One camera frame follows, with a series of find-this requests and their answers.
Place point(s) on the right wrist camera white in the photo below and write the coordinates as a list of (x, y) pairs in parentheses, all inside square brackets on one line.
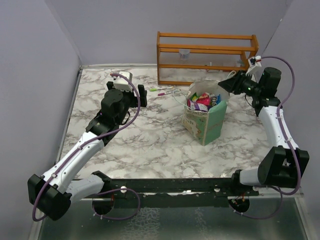
[(254, 65)]

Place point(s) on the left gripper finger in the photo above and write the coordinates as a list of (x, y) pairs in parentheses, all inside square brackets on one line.
[(142, 95), (110, 87)]

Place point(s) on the orange wooden rack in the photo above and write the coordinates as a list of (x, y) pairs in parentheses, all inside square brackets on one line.
[(208, 52)]

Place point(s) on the green capped marker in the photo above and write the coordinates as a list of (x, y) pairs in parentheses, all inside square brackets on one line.
[(160, 89)]

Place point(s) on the green yellow snack packet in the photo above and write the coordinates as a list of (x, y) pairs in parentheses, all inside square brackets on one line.
[(193, 98)]

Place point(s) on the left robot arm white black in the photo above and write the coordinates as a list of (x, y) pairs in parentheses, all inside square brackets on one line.
[(55, 190)]

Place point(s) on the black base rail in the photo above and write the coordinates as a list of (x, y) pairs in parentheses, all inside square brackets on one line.
[(173, 192)]

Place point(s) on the red snack packet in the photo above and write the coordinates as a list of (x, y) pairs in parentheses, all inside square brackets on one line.
[(204, 99)]

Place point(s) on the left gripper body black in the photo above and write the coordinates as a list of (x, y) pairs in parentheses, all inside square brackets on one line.
[(130, 100)]

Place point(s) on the green paper bag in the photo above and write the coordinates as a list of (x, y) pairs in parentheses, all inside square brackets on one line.
[(205, 127)]

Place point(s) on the purple snack packet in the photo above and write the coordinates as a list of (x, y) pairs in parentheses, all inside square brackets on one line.
[(198, 107)]

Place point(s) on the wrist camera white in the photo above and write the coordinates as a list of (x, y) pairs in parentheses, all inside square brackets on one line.
[(120, 83), (254, 65)]

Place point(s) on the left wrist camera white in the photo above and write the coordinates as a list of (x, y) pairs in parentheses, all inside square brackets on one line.
[(120, 83)]

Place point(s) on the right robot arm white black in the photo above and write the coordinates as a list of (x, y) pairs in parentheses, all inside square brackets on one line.
[(285, 163)]

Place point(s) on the small clear plastic cup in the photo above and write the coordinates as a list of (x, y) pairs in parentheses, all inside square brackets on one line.
[(184, 54)]

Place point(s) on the blue m&m snack packet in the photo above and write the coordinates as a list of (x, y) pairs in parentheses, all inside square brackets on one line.
[(215, 100)]

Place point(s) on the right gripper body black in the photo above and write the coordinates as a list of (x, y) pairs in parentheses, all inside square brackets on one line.
[(248, 86)]

